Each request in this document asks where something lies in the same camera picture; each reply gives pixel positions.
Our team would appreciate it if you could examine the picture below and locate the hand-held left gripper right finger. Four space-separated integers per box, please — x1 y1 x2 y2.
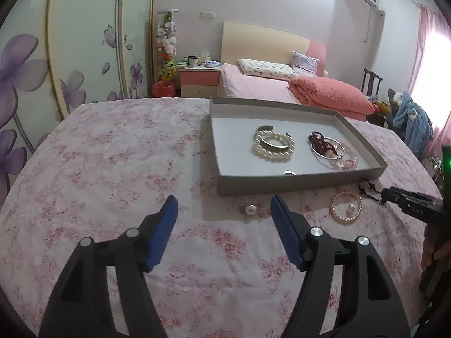
271 194 411 338

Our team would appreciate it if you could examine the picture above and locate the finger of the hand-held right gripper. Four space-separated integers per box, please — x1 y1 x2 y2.
381 187 444 204
386 197 451 223

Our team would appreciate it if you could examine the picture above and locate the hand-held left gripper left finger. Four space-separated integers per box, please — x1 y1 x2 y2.
39 195 179 338

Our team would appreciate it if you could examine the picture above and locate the dark brown bead bracelet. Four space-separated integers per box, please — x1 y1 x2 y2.
357 179 387 205

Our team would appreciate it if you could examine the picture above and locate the pink bead bracelet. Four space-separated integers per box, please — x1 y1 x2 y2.
326 141 359 172

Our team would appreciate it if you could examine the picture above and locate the white pearl bracelet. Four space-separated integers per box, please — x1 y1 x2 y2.
252 129 296 163

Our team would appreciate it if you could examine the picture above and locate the thin silver bangle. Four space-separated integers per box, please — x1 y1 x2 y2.
312 137 350 160

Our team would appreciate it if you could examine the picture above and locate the silver cuff bangle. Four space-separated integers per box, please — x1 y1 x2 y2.
254 125 294 150

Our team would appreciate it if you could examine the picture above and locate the grey cardboard tray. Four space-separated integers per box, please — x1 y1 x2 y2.
209 96 388 197

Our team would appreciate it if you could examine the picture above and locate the dark red bead bracelet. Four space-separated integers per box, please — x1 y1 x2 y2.
308 131 341 155

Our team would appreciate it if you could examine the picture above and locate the person's right hand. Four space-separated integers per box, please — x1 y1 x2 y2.
422 223 446 269

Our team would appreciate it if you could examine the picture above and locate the blue plush garment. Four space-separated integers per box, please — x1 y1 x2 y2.
393 91 434 161

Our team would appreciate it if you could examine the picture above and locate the pink floral tablecloth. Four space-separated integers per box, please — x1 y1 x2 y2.
0 97 445 338

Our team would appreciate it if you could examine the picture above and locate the red and yellow bag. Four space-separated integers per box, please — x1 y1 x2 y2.
372 99 393 117

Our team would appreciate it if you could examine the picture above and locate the dark wooden chair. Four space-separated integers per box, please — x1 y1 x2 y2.
359 68 383 99

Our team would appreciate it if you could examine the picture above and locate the coral duvet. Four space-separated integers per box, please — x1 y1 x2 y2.
288 75 376 120

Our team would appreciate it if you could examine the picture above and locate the pink curtain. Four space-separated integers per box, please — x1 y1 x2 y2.
407 2 451 155

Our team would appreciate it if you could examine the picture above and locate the red waste bin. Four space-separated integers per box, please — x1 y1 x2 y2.
152 80 176 98

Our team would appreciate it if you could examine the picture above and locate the bed with pink sheet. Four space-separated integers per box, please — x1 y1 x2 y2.
219 63 369 122

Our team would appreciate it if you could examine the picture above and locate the pink and white nightstand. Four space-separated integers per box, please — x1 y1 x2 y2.
180 64 222 98

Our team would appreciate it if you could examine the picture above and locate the white floral pillow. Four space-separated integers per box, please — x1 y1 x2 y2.
238 59 299 80

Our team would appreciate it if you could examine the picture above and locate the pink headboard panel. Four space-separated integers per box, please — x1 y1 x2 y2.
305 40 326 77

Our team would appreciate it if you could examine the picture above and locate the lilac pillow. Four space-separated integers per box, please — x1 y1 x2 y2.
291 51 319 76

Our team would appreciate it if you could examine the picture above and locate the clear tube of plush toys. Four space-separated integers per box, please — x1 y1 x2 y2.
155 9 180 81

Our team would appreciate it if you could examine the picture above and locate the beige wooden headboard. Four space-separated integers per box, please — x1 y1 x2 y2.
222 22 311 65

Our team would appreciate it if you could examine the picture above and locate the flower print sliding wardrobe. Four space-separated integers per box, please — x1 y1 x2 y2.
0 0 157 206

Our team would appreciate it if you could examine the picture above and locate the small pink pearl bracelet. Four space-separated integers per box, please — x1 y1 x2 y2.
330 190 363 224

